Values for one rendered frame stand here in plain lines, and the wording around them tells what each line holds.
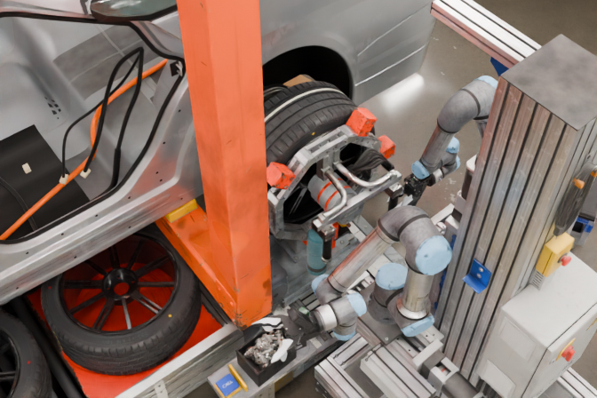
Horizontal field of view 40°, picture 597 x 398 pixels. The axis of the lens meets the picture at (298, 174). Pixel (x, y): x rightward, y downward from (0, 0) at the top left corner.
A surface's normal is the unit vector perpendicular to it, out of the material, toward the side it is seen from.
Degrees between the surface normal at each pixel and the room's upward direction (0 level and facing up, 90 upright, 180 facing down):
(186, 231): 0
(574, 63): 0
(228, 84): 90
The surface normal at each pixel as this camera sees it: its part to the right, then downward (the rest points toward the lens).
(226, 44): 0.61, 0.62
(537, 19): 0.00, -0.62
